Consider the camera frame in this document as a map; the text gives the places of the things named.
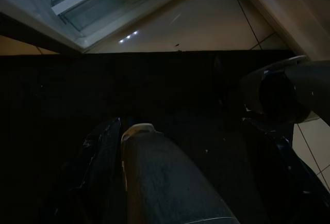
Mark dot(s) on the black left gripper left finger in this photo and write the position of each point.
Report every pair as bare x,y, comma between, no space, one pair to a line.
103,157

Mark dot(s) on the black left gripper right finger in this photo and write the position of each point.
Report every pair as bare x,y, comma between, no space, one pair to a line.
273,162

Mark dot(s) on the white-lined fridge door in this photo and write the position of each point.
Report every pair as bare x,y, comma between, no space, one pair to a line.
296,7

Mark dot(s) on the silver robot right leg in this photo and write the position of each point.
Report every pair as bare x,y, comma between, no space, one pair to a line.
304,79

